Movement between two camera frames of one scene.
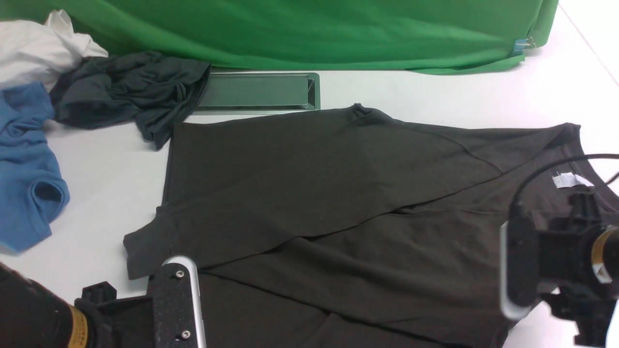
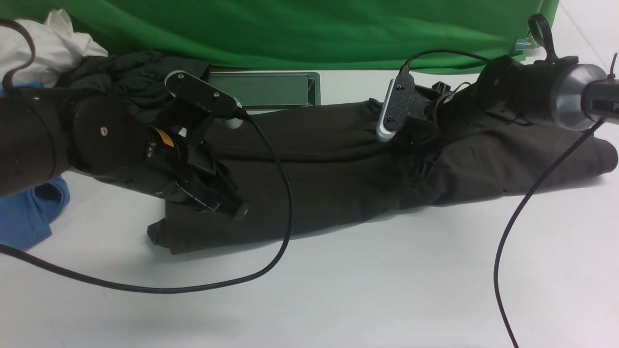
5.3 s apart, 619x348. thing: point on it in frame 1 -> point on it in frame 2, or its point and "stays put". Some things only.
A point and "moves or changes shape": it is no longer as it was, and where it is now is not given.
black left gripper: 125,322 -> 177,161
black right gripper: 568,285 -> 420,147
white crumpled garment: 31,51 stays put
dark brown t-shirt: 339,227 moves or changes shape
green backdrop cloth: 445,36 stays put
